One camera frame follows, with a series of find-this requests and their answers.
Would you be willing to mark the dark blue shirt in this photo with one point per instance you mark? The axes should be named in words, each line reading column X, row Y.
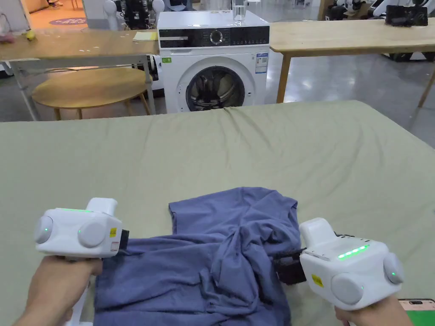
column 190, row 271

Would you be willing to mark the person's right hand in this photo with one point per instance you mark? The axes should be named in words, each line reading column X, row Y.
column 377, row 314

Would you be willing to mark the white robot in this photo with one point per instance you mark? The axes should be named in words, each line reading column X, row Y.
column 136, row 13

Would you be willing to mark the person's left hand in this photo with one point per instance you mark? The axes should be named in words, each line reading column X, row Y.
column 54, row 288

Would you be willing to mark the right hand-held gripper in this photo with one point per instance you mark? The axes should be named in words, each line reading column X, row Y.
column 350, row 271

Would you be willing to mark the phone with green screen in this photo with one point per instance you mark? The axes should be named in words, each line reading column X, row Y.
column 421, row 315

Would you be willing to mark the bed with pale green sheet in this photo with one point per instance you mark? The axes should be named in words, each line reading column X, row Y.
column 217, row 152

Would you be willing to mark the white washing machine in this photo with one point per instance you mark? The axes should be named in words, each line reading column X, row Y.
column 217, row 64

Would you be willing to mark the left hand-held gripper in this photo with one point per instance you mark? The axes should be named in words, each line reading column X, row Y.
column 76, row 234

